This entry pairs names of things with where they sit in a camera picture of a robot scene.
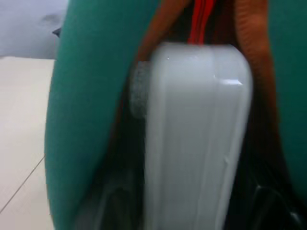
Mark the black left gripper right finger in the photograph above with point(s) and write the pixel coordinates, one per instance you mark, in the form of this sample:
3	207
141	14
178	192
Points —
268	206

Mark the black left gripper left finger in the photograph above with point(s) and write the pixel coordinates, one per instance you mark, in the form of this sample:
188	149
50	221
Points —
115	203

